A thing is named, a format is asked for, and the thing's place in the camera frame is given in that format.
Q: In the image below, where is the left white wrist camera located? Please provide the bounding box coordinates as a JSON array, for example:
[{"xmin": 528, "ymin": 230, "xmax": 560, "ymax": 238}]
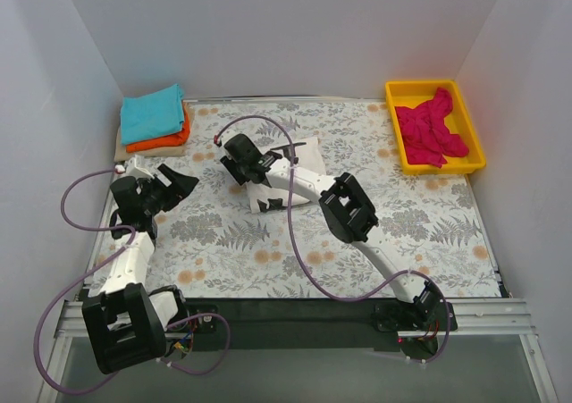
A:
[{"xmin": 114, "ymin": 155, "xmax": 154, "ymax": 180}]

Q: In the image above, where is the folded beige t shirt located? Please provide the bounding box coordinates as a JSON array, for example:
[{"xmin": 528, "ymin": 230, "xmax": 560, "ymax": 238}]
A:
[{"xmin": 114, "ymin": 130, "xmax": 186, "ymax": 163}]

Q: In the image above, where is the folded orange t shirt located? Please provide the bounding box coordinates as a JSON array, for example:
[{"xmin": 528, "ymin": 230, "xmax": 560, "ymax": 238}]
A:
[{"xmin": 125, "ymin": 108, "xmax": 190, "ymax": 156}]

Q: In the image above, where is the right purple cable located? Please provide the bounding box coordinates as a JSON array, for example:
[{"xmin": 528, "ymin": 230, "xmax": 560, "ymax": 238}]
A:
[{"xmin": 213, "ymin": 115, "xmax": 452, "ymax": 365}]

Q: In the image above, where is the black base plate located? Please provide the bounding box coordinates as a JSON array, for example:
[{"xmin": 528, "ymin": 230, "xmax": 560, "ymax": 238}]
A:
[{"xmin": 165, "ymin": 298, "xmax": 458, "ymax": 352}]

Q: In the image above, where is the floral patterned table mat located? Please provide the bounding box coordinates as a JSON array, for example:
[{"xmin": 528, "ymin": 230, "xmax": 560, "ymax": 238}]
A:
[{"xmin": 146, "ymin": 101, "xmax": 501, "ymax": 298}]

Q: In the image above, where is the yellow plastic bin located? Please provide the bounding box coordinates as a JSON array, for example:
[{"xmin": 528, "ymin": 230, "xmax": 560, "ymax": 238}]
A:
[{"xmin": 385, "ymin": 80, "xmax": 486, "ymax": 175}]

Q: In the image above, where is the white t shirt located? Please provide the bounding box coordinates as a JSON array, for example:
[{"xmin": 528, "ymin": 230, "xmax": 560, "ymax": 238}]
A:
[{"xmin": 244, "ymin": 136, "xmax": 327, "ymax": 215}]

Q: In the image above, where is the aluminium frame rail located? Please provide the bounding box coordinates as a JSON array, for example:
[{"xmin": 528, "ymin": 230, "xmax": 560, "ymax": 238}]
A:
[{"xmin": 39, "ymin": 298, "xmax": 562, "ymax": 402}]

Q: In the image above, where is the purple cable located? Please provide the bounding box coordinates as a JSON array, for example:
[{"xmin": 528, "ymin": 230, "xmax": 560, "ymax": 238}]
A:
[
  {"xmin": 33, "ymin": 164, "xmax": 232, "ymax": 396},
  {"xmin": 213, "ymin": 115, "xmax": 452, "ymax": 365}
]

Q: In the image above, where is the folded teal t shirt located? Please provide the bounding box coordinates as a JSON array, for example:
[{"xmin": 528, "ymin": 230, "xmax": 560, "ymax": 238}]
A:
[{"xmin": 120, "ymin": 84, "xmax": 184, "ymax": 145}]

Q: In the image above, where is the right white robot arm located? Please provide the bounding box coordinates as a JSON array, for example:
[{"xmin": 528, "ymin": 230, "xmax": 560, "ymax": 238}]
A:
[{"xmin": 214, "ymin": 134, "xmax": 452, "ymax": 332}]

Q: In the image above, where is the magenta t shirt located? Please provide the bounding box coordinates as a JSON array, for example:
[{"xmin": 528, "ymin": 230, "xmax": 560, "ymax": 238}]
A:
[{"xmin": 395, "ymin": 88, "xmax": 469, "ymax": 168}]

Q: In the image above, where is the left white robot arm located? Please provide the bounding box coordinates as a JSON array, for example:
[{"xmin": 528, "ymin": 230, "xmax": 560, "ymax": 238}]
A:
[{"xmin": 81, "ymin": 164, "xmax": 198, "ymax": 374}]

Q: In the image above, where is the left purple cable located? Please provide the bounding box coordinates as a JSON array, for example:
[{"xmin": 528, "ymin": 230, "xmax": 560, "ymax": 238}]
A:
[{"xmin": 33, "ymin": 164, "xmax": 232, "ymax": 396}]

